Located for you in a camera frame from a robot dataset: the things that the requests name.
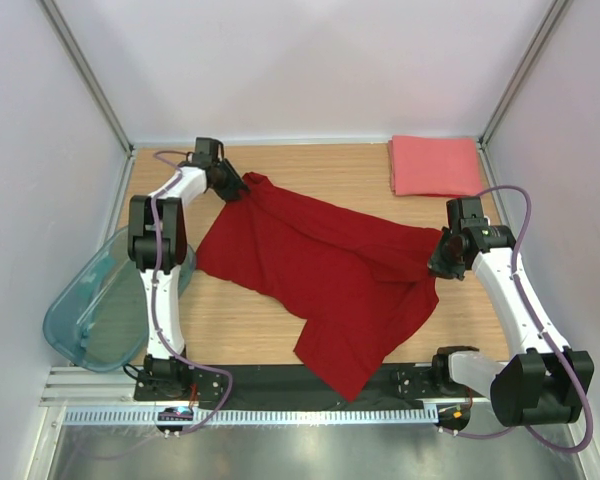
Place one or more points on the slotted cable duct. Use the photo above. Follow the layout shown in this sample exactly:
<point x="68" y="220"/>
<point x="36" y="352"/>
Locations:
<point x="178" y="416"/>

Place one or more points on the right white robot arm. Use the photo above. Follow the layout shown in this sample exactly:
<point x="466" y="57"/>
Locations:
<point x="545" y="381"/>

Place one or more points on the teal plastic bin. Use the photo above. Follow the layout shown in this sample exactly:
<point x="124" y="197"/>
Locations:
<point x="111" y="311"/>

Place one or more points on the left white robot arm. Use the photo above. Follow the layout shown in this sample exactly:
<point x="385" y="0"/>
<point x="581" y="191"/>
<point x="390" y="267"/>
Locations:
<point x="157" y="245"/>

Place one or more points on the folded pink t shirt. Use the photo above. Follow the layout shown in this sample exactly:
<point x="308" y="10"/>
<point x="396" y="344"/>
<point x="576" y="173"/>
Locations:
<point x="444" y="167"/>

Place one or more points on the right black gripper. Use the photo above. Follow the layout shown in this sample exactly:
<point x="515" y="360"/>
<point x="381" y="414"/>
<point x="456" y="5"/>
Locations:
<point x="439" y="266"/>

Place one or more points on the aluminium frame rail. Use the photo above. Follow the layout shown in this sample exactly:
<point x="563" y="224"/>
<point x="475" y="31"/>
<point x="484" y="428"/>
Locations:
<point x="72" y="48"/>

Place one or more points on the dark red t shirt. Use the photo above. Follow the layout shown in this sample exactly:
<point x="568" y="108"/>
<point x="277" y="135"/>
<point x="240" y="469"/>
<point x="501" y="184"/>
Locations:
<point x="360" y="283"/>

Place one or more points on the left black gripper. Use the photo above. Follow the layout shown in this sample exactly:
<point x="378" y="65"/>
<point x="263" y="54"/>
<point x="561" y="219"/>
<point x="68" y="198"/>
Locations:
<point x="236" y="183"/>

